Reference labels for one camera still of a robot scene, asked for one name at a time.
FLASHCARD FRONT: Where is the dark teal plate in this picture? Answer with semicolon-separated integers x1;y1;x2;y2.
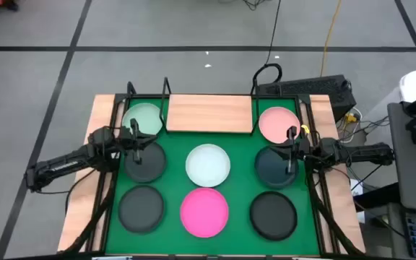
254;145;300;190

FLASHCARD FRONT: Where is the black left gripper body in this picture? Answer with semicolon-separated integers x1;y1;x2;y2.
119;118;144;166

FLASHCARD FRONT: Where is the white plate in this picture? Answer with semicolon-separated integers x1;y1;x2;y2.
185;143;231;189

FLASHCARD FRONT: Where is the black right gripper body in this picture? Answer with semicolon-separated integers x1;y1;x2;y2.
286;125;313;175

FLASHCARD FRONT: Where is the black hanging cable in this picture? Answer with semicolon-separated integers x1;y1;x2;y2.
251;0;283;95

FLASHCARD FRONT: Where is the black plate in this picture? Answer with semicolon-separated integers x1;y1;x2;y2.
249;191;298;242

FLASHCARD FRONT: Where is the wooden shelf with black frame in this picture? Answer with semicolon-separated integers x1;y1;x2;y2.
159;77;264;135

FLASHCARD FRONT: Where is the mint green plate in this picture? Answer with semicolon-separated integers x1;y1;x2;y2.
121;103;164;137

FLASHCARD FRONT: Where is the black metal table frame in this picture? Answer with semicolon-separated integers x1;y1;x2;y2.
58;81;366;260

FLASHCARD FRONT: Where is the green table mat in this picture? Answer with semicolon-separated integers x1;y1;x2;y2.
105;97;321;256

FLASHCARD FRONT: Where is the yellow cable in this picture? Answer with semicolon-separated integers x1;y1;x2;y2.
318;0;343;77

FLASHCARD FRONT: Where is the magenta plate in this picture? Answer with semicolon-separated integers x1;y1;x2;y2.
180;187;230;239

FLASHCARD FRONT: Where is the dark grey plate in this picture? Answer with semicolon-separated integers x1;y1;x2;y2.
123;142;168;183
118;185;165;234

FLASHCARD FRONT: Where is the black stand bar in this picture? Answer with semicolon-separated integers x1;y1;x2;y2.
352;182;411;215

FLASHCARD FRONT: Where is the white paper sheet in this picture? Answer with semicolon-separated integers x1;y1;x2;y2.
350;179;365;207

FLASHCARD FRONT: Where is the salmon pink plate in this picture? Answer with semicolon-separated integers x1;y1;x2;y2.
258;106;301;144

